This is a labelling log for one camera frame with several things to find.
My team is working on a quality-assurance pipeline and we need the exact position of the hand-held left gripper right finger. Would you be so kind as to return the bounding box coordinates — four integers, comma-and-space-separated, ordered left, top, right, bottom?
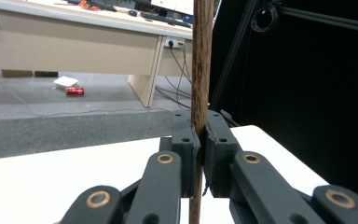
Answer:
202, 109, 242, 199

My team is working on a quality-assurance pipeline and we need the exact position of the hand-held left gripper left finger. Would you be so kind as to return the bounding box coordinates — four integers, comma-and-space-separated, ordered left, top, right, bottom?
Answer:
159, 109, 201, 199

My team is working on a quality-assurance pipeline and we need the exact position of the thin brown wooden chopstick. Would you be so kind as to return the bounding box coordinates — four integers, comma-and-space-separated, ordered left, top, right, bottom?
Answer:
188, 0, 215, 224

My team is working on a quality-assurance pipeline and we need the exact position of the white power socket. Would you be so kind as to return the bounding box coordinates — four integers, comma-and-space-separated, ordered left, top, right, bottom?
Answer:
163, 36, 186, 49

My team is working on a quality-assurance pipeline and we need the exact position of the white paper table mat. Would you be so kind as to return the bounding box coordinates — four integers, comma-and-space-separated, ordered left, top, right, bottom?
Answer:
0, 124, 330, 224

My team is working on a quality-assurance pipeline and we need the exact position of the red drink can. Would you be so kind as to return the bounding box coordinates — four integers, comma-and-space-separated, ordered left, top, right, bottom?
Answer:
65, 87, 85, 96

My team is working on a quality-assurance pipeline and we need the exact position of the computer monitor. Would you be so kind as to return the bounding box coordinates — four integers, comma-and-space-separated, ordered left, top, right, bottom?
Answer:
150, 0, 197, 17

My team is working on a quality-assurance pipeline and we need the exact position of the beige wooden desk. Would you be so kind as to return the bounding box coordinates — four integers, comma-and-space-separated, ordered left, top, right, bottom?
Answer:
0, 0, 198, 109

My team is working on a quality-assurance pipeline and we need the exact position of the black box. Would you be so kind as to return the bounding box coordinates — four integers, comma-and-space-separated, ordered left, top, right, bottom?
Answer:
34, 71, 59, 78

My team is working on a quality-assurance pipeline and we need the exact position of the small orange object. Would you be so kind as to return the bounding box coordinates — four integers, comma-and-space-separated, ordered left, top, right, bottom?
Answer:
76, 0, 91, 11

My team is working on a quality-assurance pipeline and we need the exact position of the brown cardboard box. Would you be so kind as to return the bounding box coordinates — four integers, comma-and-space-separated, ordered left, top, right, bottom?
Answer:
1, 69, 34, 78

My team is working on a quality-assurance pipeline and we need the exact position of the black floor cable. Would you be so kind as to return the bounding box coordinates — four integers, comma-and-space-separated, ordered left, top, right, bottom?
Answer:
155, 76, 194, 110

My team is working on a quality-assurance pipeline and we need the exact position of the black power cable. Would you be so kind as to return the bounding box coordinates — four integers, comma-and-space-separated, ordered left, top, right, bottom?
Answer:
175, 45, 194, 106
167, 40, 197, 87

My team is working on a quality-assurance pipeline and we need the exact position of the black aluminium stand post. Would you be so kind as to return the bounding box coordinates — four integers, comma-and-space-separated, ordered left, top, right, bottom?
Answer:
210, 0, 260, 110

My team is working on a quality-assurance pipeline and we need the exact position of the black cable ring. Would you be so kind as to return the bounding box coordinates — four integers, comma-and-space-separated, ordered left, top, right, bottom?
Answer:
250, 2, 281, 34

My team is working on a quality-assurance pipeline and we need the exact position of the black metal frame bar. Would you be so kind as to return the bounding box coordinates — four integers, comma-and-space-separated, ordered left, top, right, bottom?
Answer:
276, 5, 358, 35

